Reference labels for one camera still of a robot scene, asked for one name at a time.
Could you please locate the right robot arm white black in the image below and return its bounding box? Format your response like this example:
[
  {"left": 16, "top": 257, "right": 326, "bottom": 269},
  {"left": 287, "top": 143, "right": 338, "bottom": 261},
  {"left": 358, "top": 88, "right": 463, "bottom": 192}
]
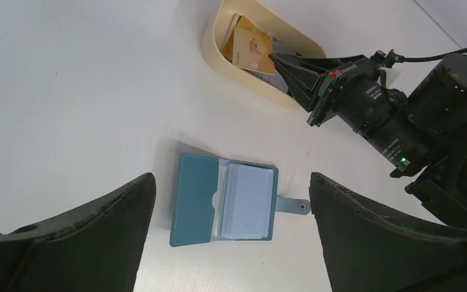
[{"left": 270, "top": 51, "right": 467, "bottom": 229}]

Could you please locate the grey card black stripe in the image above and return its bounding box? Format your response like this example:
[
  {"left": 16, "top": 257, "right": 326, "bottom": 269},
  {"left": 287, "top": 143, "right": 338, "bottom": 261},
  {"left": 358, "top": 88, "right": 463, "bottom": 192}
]
[{"left": 251, "top": 35, "right": 302, "bottom": 97}]

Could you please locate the beige oval tray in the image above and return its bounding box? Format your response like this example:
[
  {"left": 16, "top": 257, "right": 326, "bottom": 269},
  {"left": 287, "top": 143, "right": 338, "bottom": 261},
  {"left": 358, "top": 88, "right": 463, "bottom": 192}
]
[{"left": 202, "top": 0, "right": 327, "bottom": 109}]

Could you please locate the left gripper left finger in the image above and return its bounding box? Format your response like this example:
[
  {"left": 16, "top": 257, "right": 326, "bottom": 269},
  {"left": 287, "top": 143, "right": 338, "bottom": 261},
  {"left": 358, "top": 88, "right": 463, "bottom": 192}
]
[{"left": 0, "top": 173, "right": 156, "bottom": 291}]

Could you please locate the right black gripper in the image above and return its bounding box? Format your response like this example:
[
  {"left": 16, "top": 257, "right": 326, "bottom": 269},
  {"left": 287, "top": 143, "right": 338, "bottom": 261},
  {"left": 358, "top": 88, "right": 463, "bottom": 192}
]
[{"left": 269, "top": 51, "right": 436, "bottom": 172}]

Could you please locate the blue leather card holder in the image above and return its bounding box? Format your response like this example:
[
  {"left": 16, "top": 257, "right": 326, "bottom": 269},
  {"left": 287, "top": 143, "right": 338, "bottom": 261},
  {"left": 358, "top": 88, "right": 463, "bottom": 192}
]
[{"left": 169, "top": 152, "right": 311, "bottom": 247}]

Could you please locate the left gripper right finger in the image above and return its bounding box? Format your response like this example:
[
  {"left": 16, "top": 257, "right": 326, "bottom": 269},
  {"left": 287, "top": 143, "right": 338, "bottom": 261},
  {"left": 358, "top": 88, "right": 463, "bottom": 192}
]
[{"left": 309, "top": 172, "right": 467, "bottom": 291}]

